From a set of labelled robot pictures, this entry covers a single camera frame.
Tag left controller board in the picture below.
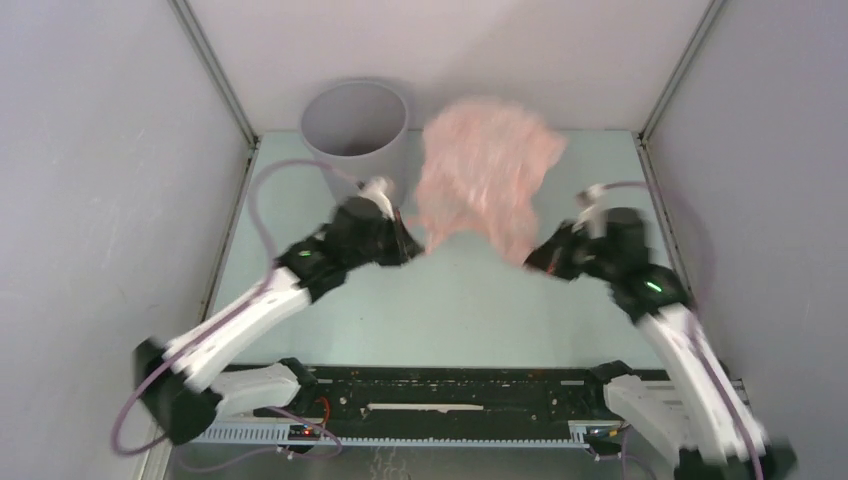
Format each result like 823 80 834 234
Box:
286 424 322 442

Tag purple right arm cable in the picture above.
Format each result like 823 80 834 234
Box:
596 180 770 480

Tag pink plastic trash bag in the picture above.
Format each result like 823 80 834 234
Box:
414 97 568 266

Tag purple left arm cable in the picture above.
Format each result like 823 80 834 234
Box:
109 158 366 458

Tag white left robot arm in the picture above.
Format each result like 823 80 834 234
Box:
133 196 424 445

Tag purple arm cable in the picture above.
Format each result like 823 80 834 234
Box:
596 180 770 480
109 158 366 458

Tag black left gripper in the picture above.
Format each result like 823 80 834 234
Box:
347 209 425 271

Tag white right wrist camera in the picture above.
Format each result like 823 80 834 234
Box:
572 184 607 238

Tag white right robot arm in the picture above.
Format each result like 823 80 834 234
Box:
524 207 797 479

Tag right controller board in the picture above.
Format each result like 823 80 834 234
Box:
585 423 629 440

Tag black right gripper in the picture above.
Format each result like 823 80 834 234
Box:
518 220 616 283

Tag grey slotted cable duct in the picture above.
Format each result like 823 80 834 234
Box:
193 422 621 449

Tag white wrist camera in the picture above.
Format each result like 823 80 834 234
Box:
572 184 607 238
359 176 396 220

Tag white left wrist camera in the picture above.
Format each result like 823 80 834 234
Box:
359 176 396 220

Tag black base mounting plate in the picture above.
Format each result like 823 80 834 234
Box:
225 362 670 444

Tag controller board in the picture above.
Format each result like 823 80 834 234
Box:
585 423 629 440
286 424 322 442

